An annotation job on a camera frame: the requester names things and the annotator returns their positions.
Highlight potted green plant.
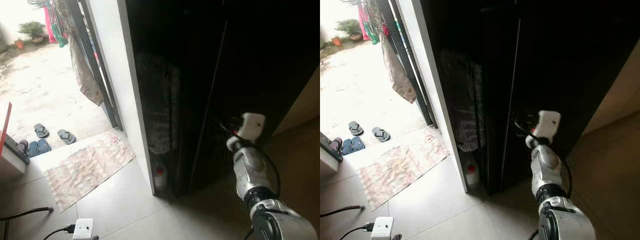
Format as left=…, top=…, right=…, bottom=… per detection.
left=348, top=19, right=375, bottom=41
left=19, top=21, right=46, bottom=43

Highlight beige hanging cloth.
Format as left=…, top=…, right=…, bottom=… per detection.
left=380, top=32, right=417, bottom=104
left=69, top=32, right=105, bottom=107

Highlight black metal chair leg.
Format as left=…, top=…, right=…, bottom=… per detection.
left=0, top=206, right=55, bottom=240
left=320, top=204, right=366, bottom=218

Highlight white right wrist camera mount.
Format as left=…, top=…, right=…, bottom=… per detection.
left=534, top=110, right=562, bottom=144
left=238, top=112, right=266, bottom=144

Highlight black fridge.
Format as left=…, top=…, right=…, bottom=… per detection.
left=419, top=0, right=640, bottom=197
left=124, top=0, right=321, bottom=199

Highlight bubble wrap sheet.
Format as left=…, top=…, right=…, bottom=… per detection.
left=135, top=52, right=181, bottom=156
left=440, top=49, right=483, bottom=153

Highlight pink green hanging clothes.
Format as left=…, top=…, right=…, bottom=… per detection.
left=357, top=0, right=386, bottom=46
left=45, top=0, right=71, bottom=48

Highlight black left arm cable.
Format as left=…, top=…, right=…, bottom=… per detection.
left=339, top=222, right=373, bottom=240
left=42, top=224, right=76, bottom=240

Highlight black sliding door frame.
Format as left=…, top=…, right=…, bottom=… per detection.
left=377, top=0, right=440, bottom=130
left=65, top=0, right=124, bottom=131

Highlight white bottle with red cap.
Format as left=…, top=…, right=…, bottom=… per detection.
left=465, top=162, right=481, bottom=190
left=154, top=161, right=168, bottom=190

